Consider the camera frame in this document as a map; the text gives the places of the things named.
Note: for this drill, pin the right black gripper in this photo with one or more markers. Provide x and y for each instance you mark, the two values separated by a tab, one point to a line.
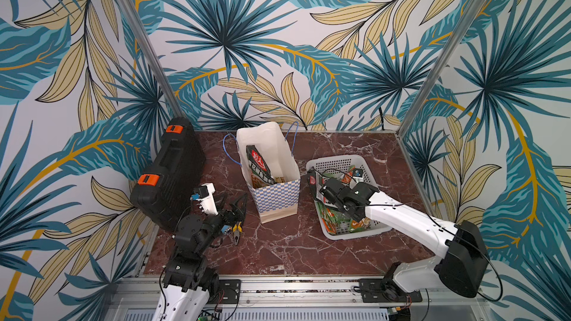
324	189

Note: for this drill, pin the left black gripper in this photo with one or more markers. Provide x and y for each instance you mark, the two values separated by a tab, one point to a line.
231	218

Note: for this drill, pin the white plastic basket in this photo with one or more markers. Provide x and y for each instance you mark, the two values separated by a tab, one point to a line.
335	167

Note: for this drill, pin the dark green red packet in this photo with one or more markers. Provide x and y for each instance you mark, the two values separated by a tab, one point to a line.
261	175

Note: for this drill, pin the dark packet with label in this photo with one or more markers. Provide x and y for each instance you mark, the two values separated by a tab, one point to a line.
316	181

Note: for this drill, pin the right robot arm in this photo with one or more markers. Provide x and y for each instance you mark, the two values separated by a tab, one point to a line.
460	257

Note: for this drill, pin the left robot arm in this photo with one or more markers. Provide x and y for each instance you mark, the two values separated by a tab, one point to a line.
187	284

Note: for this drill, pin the green red flat packet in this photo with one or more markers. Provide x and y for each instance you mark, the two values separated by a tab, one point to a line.
353	176

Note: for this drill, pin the green orange packet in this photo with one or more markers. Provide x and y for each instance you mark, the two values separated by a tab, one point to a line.
335	222

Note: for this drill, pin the yellow black pliers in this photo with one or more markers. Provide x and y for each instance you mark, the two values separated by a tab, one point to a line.
237	233

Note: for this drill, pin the black tool case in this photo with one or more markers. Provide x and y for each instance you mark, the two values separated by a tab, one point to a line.
163	190

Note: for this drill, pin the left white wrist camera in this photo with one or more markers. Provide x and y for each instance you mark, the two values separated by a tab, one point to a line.
204	197

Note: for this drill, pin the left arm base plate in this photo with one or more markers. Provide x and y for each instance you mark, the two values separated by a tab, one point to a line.
227	293

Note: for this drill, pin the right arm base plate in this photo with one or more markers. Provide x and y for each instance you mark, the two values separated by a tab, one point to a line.
385	291

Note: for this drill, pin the aluminium rail frame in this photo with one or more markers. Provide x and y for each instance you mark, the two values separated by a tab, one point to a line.
328	298

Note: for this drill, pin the left metal corner post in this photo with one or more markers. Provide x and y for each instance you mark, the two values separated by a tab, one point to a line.
140	34

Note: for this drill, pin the metal corner post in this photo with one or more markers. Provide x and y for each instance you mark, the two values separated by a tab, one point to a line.
140	34
464	23

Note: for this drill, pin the right metal corner post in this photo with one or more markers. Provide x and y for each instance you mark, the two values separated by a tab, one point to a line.
464	23

